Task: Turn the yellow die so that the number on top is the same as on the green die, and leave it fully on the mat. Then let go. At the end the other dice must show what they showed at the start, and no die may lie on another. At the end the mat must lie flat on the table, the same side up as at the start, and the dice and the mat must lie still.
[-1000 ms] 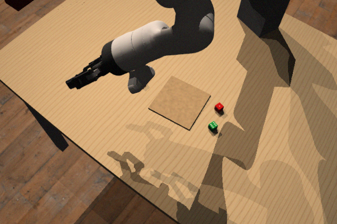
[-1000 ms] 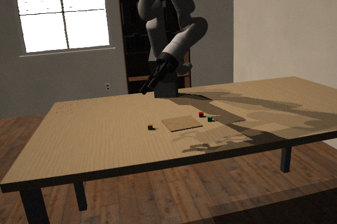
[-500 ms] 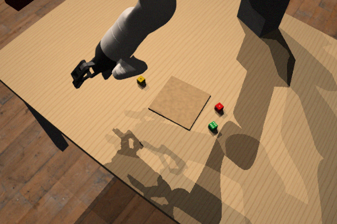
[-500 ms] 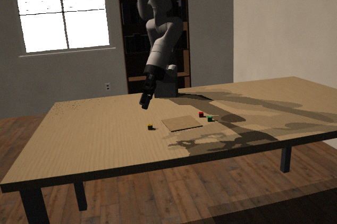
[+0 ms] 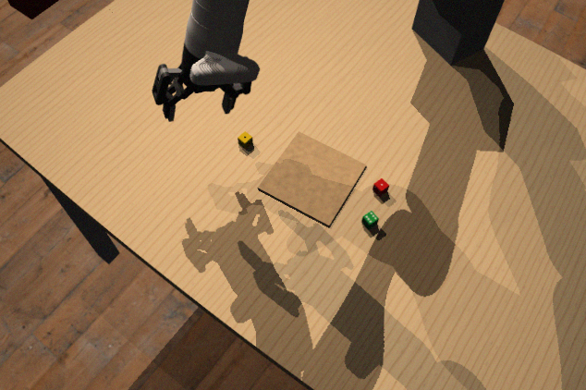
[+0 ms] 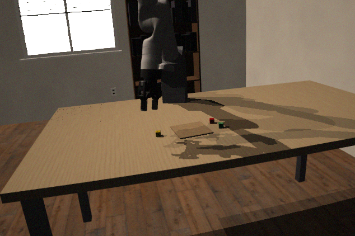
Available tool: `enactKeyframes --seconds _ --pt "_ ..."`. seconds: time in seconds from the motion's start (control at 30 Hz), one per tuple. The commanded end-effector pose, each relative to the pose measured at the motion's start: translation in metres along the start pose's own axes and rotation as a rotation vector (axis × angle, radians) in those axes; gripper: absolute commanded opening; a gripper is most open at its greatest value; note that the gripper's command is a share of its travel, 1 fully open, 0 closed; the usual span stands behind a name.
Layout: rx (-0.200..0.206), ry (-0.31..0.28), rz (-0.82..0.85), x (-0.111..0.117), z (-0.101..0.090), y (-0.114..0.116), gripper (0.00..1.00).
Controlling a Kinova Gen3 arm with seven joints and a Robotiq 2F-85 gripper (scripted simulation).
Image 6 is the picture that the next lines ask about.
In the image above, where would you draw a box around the tan square mat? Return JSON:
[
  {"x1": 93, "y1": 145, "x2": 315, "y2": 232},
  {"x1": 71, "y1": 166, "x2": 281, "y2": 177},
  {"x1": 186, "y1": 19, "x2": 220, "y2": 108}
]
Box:
[{"x1": 170, "y1": 121, "x2": 213, "y2": 139}]

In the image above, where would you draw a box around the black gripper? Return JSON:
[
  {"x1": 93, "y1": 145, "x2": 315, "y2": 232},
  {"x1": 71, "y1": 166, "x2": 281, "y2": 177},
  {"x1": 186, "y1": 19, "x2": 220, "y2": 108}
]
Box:
[{"x1": 138, "y1": 69, "x2": 162, "y2": 111}]

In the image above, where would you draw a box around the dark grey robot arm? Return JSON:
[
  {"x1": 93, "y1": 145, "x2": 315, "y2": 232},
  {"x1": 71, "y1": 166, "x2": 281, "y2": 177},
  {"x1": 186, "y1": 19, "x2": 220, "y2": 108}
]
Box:
[{"x1": 137, "y1": 0, "x2": 179, "y2": 72}]

